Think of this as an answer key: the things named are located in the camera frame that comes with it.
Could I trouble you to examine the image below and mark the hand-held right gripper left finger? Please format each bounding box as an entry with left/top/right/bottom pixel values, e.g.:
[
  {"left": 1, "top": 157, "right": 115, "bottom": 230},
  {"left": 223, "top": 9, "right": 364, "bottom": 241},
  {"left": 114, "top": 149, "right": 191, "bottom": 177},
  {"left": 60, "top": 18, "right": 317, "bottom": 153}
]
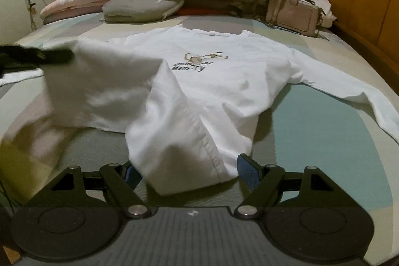
[{"left": 51, "top": 160, "right": 151, "bottom": 218}]

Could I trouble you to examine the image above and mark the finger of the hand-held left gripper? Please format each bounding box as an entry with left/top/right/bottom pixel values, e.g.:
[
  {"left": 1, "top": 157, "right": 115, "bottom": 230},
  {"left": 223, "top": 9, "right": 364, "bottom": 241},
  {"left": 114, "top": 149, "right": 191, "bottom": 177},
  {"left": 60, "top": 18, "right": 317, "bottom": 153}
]
[{"left": 0, "top": 44, "right": 74, "bottom": 73}]

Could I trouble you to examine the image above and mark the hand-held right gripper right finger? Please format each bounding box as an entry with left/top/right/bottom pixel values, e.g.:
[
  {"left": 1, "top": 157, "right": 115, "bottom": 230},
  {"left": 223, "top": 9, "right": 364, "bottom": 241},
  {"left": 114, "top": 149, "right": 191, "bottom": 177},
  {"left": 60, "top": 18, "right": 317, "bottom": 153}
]
[{"left": 235, "top": 154, "right": 341, "bottom": 218}]

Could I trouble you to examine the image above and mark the white printed t-shirt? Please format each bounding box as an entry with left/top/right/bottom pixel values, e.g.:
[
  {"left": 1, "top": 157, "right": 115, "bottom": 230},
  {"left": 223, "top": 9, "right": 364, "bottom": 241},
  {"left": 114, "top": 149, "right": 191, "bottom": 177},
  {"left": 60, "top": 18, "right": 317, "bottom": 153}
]
[{"left": 44, "top": 26, "right": 399, "bottom": 195}]

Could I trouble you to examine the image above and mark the grey round cushion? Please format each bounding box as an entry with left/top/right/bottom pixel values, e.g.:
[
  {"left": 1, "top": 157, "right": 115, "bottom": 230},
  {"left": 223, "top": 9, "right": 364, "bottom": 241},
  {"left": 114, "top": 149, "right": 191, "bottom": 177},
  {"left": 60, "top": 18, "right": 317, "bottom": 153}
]
[{"left": 103, "top": 0, "right": 186, "bottom": 23}]

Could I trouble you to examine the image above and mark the orange cloth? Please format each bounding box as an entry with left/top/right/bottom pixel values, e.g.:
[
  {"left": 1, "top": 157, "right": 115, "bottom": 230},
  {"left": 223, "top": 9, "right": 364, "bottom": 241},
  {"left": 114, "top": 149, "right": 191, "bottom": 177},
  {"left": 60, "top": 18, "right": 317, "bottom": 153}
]
[{"left": 178, "top": 6, "right": 225, "bottom": 17}]

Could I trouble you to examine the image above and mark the beige handbag with chain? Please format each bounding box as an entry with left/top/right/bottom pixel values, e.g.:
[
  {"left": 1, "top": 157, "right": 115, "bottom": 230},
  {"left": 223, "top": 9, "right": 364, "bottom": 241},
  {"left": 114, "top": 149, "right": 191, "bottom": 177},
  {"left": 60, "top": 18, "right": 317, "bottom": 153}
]
[{"left": 254, "top": 0, "right": 326, "bottom": 38}]

